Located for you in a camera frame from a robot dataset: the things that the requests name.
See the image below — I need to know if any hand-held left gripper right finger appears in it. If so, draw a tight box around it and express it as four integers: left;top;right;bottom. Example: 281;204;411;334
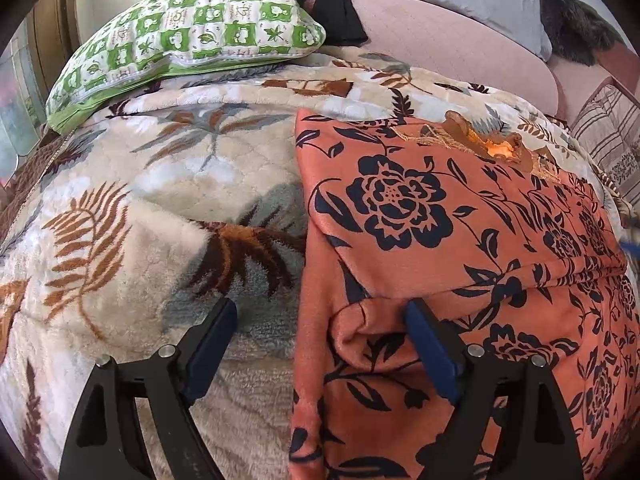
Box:
405;299;585;480

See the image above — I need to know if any wooden wardrobe with glass doors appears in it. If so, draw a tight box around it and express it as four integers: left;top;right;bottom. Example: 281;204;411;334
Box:
0;0;81;201

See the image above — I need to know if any pink padded headboard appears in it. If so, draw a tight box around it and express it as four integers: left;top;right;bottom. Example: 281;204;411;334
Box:
345;0;640;118

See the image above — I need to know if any black clothing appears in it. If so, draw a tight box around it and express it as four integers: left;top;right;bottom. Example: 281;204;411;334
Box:
154;0;370;46

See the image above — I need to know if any green checkered pillow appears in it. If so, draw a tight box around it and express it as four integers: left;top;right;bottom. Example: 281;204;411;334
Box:
45;0;327;135

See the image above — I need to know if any orange floral garment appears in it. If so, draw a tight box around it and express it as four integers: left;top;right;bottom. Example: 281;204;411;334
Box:
289;109;640;480

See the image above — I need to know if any striped cushion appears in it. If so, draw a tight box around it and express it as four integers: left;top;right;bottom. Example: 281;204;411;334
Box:
570;82;640;196

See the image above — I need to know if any leaf print fleece blanket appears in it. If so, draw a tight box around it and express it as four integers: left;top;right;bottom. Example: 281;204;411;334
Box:
0;45;626;480

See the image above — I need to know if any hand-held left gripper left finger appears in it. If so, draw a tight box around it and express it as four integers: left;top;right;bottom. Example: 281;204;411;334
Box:
59;299;239;480

